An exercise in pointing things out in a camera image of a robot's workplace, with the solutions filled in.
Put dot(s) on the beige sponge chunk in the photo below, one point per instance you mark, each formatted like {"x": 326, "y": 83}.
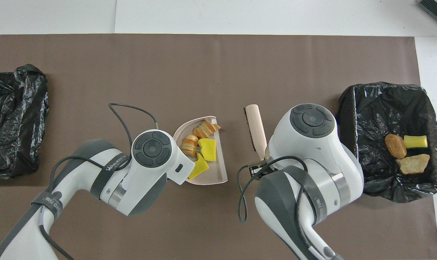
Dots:
{"x": 412, "y": 164}

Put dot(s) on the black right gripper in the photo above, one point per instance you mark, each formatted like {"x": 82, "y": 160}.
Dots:
{"x": 257, "y": 169}

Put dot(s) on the open bin with black bag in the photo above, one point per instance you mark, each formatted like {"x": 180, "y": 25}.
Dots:
{"x": 377, "y": 108}

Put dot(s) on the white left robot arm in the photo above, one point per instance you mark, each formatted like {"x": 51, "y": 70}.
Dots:
{"x": 146, "y": 169}

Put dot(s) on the yellow sponge piece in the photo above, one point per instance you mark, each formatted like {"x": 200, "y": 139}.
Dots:
{"x": 415, "y": 141}

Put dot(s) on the orange bread roll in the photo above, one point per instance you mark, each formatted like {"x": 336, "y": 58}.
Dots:
{"x": 395, "y": 146}

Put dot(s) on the bin wrapped in black bag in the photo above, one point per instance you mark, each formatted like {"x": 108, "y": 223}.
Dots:
{"x": 12, "y": 119}

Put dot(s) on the pink plastic dustpan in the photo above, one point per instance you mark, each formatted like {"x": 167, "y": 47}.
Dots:
{"x": 218, "y": 169}

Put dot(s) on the yellow notched sponge chunk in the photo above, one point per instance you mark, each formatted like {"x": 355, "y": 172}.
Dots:
{"x": 208, "y": 150}

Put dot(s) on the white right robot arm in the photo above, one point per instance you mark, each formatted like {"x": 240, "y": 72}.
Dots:
{"x": 312, "y": 151}

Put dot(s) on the yellow green sponge strip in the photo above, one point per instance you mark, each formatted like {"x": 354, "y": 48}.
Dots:
{"x": 199, "y": 168}

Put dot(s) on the orange striped croissant piece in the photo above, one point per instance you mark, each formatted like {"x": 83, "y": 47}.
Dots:
{"x": 189, "y": 145}

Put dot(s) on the beige hand brush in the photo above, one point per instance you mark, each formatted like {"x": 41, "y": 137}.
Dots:
{"x": 256, "y": 126}

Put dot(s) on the brown paper table mat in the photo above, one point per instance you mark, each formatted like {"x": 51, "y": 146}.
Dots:
{"x": 204, "y": 54}

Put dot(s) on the small beige bread chunk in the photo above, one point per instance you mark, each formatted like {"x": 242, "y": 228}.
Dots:
{"x": 205, "y": 129}

